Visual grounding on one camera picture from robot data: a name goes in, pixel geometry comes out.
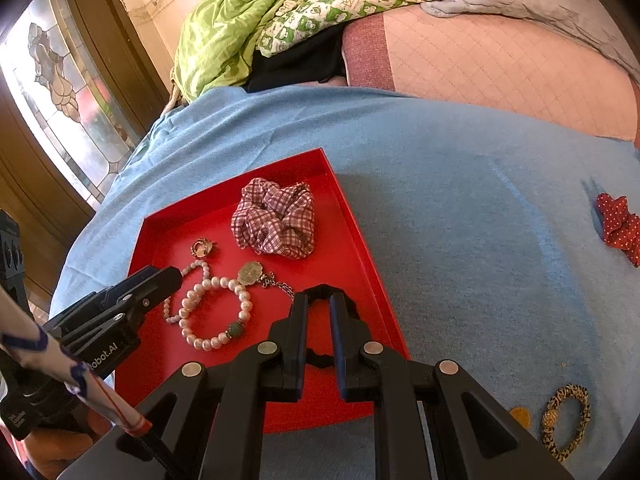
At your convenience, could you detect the leopard print hair tie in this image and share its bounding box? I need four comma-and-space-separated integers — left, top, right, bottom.
540, 382, 592, 463

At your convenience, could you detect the black cloth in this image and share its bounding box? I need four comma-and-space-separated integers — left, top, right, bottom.
242, 24, 346, 93

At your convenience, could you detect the gold coin pendant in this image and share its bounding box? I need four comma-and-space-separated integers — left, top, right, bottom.
509, 406, 532, 430

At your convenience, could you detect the person's left hand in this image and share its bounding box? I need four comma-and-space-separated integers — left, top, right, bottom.
24, 410, 112, 479

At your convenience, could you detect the red tray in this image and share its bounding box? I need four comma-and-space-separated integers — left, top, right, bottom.
115, 148, 407, 404

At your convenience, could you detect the gold ring brooch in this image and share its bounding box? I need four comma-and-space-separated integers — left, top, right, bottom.
190, 237, 216, 259

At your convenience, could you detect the green quilt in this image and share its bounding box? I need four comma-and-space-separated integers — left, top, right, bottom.
172, 0, 444, 102

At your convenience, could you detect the large white pearl bracelet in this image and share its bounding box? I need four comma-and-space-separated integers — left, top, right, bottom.
177, 275, 253, 352

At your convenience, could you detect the blue bed sheet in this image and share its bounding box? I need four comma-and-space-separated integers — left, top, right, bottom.
51, 86, 639, 479

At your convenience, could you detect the small pink bead bracelet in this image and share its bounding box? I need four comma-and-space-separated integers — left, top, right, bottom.
162, 258, 212, 325

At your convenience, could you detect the gold pendant with chain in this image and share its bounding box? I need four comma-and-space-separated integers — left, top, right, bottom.
236, 261, 295, 300

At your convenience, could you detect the grey pillow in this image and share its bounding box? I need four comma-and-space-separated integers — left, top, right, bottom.
421, 0, 639, 78

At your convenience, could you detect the red polka dot scrunchie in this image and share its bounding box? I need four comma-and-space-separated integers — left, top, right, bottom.
596, 193, 640, 268

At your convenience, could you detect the stained glass wooden door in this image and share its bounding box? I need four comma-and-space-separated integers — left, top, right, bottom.
1, 0, 168, 314

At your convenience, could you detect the pink folded blanket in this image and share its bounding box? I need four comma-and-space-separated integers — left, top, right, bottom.
343, 6, 639, 142

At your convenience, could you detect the plaid red white scrunchie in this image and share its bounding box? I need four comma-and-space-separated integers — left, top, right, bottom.
231, 178, 316, 259

